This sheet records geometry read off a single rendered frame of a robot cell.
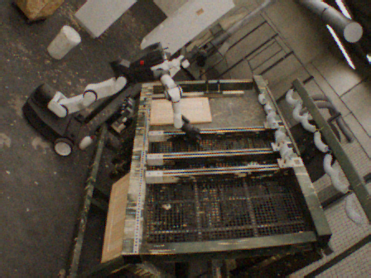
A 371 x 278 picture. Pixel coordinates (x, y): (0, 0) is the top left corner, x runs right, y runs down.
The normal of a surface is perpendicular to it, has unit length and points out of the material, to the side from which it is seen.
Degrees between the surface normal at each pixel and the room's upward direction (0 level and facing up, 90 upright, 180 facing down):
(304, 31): 90
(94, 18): 90
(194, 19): 90
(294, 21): 90
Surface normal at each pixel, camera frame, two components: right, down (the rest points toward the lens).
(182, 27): 0.00, 0.55
